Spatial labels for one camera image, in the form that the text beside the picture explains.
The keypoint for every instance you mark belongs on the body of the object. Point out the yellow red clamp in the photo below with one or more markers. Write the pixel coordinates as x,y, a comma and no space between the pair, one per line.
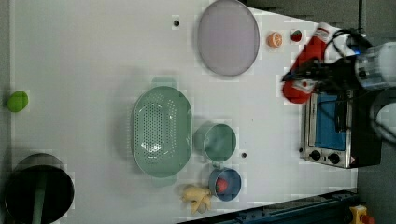
360,216

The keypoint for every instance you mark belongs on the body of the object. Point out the yellow banana toy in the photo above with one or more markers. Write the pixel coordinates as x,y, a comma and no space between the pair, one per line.
198,198

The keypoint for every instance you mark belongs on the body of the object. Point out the black metal pot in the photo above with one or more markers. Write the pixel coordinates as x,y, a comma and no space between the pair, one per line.
20,189

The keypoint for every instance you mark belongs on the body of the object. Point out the red strawberry in cup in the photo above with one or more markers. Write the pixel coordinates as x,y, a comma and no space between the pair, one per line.
221,185

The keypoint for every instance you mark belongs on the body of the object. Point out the round grey plate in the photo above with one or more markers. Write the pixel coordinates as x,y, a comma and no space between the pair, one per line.
228,38

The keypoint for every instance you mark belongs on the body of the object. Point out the red strawberry toy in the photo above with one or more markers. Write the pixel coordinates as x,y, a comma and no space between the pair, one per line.
296,36

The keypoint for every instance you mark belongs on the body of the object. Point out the silver toaster oven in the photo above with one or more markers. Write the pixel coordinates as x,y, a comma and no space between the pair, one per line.
338,130

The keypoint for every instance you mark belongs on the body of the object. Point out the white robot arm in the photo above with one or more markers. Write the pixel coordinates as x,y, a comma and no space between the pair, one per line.
372,70

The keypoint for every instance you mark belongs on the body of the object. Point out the green lime toy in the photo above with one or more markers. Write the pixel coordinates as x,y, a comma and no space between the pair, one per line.
17,101

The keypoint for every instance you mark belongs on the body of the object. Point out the red ketchup bottle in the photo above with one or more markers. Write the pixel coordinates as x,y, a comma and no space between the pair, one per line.
306,59

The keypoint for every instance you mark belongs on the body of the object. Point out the green utensil handle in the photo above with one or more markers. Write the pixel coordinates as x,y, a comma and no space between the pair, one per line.
40,192

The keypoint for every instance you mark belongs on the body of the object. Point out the blue cup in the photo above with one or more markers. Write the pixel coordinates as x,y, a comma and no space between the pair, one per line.
234,183

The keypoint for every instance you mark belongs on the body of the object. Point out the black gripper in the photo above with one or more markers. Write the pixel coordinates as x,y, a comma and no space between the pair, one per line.
317,76

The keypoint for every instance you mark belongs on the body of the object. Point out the green oval strainer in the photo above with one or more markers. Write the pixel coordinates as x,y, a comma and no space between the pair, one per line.
162,122

